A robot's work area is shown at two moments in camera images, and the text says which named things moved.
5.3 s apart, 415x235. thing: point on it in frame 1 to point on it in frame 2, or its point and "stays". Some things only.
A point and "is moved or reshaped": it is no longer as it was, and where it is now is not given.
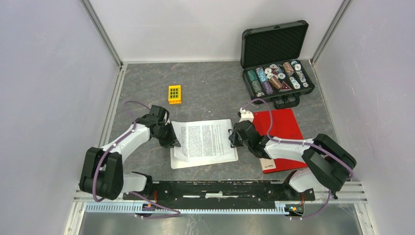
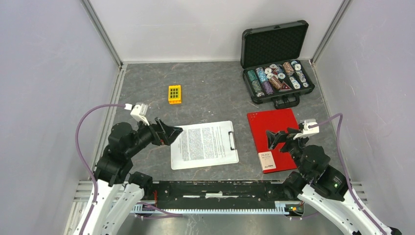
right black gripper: x=233 y=137 to x=272 y=138
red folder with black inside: x=284 y=125 stays
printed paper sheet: x=202 y=140 is moved or reshaped
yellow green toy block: x=174 y=94 stays
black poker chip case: x=271 y=58 stays
